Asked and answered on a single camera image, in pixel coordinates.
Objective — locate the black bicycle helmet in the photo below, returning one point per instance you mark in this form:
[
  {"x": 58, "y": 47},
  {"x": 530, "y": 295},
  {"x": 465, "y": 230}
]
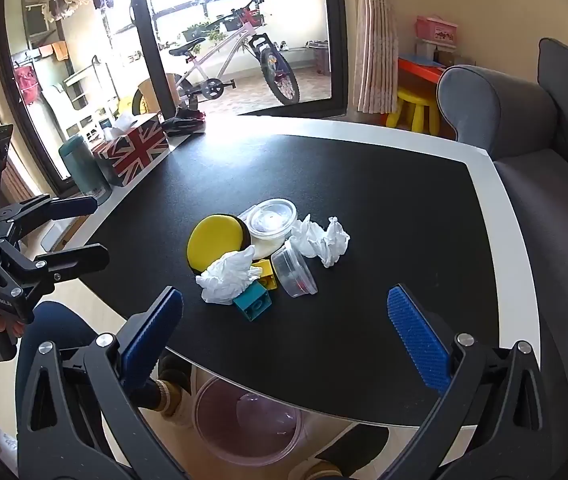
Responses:
[{"x": 183, "y": 122}]

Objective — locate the black table mat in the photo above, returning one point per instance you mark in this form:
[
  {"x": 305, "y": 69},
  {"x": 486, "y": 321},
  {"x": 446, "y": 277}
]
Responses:
[{"x": 364, "y": 210}]

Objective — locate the white bicycle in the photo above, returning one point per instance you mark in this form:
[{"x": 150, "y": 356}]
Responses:
[{"x": 280, "y": 77}]

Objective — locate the pink translucent bin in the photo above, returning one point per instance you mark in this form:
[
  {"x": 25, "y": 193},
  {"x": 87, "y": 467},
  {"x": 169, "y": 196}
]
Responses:
[{"x": 223, "y": 410}]

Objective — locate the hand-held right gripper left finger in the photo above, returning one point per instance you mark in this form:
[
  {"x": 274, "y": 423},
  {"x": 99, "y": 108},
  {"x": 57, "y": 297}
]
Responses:
[{"x": 156, "y": 330}]

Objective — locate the person's right shoe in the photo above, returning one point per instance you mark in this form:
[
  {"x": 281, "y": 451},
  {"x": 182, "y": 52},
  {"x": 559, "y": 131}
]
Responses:
[{"x": 349, "y": 450}]

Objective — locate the yellow toy brick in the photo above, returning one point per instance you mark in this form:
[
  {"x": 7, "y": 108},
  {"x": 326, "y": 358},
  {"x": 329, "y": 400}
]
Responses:
[{"x": 268, "y": 272}]

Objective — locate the red kids table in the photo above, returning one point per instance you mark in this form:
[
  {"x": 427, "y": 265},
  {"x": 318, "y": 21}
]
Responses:
[{"x": 419, "y": 69}]

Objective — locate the green thermos bottle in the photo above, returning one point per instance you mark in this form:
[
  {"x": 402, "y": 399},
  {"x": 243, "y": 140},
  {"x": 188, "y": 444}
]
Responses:
[{"x": 81, "y": 167}]

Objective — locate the person's shoe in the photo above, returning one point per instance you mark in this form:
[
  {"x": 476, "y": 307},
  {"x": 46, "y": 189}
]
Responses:
[
  {"x": 173, "y": 390},
  {"x": 349, "y": 450}
]

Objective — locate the grey flat packet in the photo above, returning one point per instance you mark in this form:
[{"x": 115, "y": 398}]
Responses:
[{"x": 244, "y": 214}]

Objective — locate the small clear plastic cup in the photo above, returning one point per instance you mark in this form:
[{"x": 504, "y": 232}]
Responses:
[{"x": 294, "y": 270}]

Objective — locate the person's left leg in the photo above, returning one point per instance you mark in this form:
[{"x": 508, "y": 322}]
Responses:
[{"x": 58, "y": 325}]

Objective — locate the pink patterned curtain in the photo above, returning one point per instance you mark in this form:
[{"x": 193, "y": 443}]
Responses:
[{"x": 376, "y": 35}]

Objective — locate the grey sofa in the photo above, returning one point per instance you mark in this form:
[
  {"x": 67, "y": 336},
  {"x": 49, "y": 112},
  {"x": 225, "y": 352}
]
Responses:
[{"x": 539, "y": 185}]

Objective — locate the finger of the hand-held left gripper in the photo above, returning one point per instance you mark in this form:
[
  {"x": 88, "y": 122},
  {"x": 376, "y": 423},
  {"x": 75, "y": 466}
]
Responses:
[
  {"x": 78, "y": 260},
  {"x": 76, "y": 206}
]

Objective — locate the yellow round sponge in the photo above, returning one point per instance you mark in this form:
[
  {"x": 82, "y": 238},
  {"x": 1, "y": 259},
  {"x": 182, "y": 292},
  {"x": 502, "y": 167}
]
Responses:
[{"x": 213, "y": 242}]

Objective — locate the yellow plastic stool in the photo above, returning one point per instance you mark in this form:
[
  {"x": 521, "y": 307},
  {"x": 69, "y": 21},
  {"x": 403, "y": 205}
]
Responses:
[{"x": 414, "y": 97}]

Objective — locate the white flat box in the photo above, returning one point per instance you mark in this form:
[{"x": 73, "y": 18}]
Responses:
[{"x": 58, "y": 235}]

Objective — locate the white cloth pouch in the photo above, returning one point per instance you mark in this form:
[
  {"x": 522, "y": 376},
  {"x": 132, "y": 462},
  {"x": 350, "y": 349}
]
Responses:
[{"x": 269, "y": 249}]

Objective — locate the red hanging bag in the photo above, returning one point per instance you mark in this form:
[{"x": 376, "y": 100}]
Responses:
[{"x": 27, "y": 85}]

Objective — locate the clear lidded plastic container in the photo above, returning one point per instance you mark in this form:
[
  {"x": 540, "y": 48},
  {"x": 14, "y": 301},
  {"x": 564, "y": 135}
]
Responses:
[{"x": 271, "y": 217}]

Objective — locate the flag print tissue box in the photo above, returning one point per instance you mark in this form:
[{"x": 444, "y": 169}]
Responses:
[{"x": 133, "y": 152}]

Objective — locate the pink storage box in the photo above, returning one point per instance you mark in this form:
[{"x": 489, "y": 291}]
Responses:
[{"x": 436, "y": 30}]

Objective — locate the teal toy brick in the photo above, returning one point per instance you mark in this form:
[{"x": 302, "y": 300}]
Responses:
[{"x": 251, "y": 302}]

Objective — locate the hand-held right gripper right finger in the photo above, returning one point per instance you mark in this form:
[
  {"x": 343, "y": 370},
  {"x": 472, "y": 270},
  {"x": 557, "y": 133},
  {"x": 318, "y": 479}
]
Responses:
[{"x": 416, "y": 335}]

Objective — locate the person's left shoe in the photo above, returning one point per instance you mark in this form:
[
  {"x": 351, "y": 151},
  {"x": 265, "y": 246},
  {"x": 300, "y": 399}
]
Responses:
[{"x": 173, "y": 390}]

